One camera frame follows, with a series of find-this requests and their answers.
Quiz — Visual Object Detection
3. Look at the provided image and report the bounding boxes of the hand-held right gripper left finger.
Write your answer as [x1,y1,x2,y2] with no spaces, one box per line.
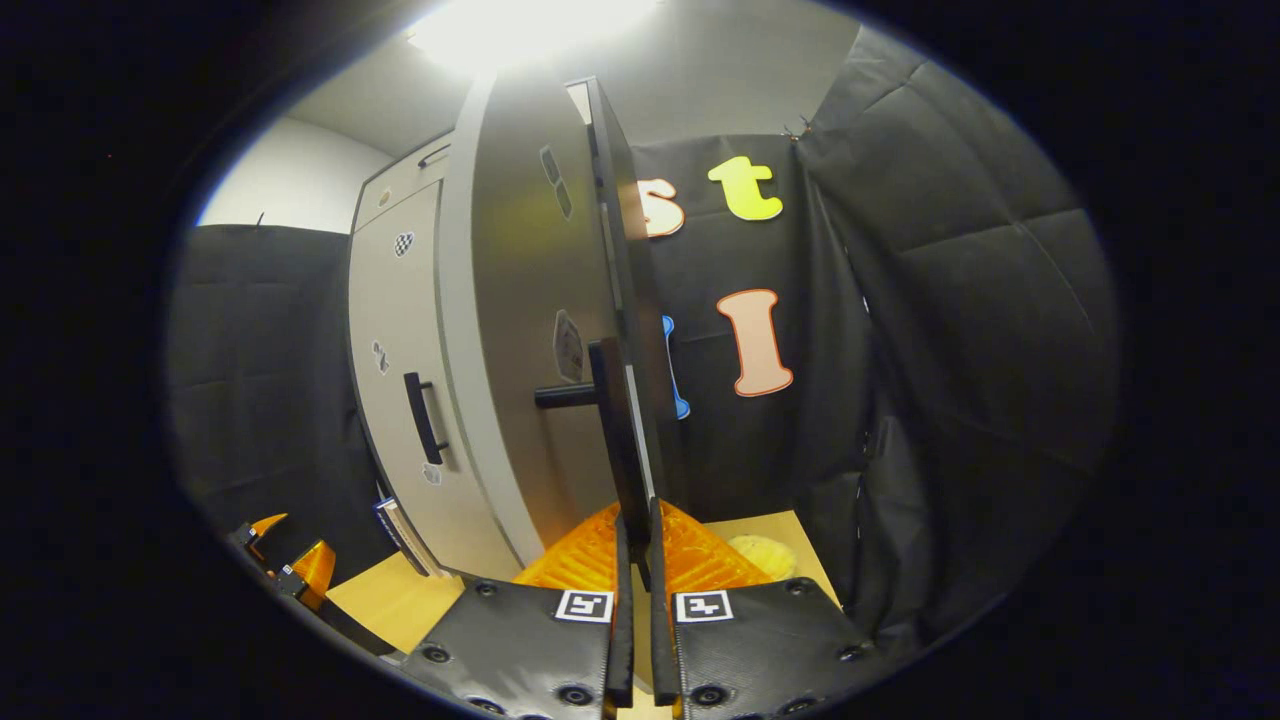
[400,500,636,719]

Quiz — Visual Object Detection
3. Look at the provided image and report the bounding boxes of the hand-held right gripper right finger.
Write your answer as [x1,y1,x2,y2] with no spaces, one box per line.
[648,497,871,719]

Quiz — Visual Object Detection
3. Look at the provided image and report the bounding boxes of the black door handle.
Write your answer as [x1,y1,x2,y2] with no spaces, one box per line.
[403,371,449,466]
[535,338,656,591]

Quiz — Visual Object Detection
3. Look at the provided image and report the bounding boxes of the grey shoe cabinet door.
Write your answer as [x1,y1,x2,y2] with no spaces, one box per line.
[348,180,521,581]
[437,68,686,576]

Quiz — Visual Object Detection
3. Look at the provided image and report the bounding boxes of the grey double-door shoe cabinet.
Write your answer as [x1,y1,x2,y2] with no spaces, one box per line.
[345,68,686,583]

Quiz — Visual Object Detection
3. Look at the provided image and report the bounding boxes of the grey cabinet drawer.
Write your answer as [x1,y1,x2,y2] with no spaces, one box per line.
[352,132,456,233]

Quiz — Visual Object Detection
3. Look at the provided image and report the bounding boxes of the blue and white books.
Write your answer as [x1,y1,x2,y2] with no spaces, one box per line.
[373,497,446,579]

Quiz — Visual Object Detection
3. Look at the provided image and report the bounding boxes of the yellow sponge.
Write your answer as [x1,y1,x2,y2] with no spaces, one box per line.
[727,535,799,583]

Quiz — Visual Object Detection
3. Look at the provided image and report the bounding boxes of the large ceiling light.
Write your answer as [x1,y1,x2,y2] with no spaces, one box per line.
[405,0,661,73]

